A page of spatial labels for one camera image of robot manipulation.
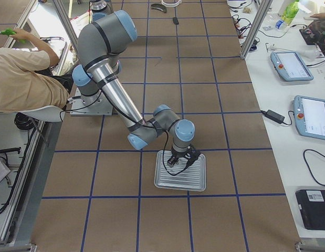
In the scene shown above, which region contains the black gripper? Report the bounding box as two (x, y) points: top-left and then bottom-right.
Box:
(167, 148), (201, 168)

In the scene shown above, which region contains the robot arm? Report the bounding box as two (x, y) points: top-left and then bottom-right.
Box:
(78, 10), (200, 167)

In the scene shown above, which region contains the ribbed metal tray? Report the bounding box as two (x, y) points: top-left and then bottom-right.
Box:
(154, 150), (206, 192)

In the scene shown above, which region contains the black power adapter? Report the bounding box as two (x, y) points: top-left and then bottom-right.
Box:
(261, 110), (285, 124)

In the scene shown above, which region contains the near blue teach pendant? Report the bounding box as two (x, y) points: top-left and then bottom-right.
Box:
(293, 95), (325, 140)

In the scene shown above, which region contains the blue teach pendant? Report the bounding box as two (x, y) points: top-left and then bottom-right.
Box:
(270, 51), (314, 81)
(293, 95), (325, 140)

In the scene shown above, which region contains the far blue teach pendant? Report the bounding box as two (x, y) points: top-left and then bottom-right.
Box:
(270, 51), (314, 81)

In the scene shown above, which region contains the black laptop device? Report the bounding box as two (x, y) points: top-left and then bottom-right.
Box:
(296, 190), (325, 230)

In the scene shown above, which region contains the black brake pad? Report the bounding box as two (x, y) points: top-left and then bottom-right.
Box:
(172, 17), (179, 25)

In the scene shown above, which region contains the white chair seat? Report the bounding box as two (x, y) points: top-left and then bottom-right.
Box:
(19, 105), (64, 122)

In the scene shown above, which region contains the olive brake shoe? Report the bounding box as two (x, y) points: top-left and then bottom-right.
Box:
(151, 3), (167, 13)

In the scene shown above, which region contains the plastic water bottle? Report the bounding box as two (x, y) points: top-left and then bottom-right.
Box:
(275, 19), (289, 30)

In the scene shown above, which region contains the person in beige shirt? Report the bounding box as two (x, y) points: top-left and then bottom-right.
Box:
(0, 28), (73, 113)

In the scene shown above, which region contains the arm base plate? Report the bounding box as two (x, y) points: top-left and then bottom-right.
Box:
(70, 89), (113, 116)

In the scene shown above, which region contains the white curved plastic bracket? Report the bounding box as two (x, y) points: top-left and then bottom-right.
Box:
(161, 0), (182, 8)

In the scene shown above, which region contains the aluminium frame post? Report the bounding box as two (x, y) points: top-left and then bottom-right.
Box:
(240, 0), (272, 59)

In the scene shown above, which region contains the green handled tool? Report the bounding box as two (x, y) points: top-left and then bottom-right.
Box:
(0, 28), (26, 43)

